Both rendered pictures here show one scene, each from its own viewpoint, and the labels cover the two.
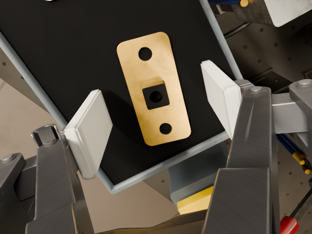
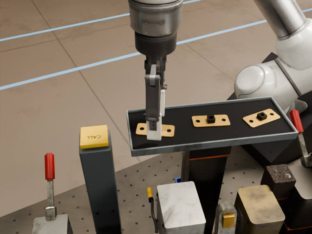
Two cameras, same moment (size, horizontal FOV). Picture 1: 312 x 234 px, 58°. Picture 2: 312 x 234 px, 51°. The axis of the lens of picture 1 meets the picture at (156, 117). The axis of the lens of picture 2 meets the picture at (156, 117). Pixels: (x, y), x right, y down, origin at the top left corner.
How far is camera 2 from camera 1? 0.59 m
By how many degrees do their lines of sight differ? 47
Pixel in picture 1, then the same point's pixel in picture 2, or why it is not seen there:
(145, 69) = (164, 129)
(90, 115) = (162, 101)
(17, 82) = (159, 158)
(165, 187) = (38, 208)
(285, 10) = (162, 189)
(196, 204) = (106, 129)
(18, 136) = not seen: hidden behind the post
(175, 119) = (144, 131)
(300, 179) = not seen: outside the picture
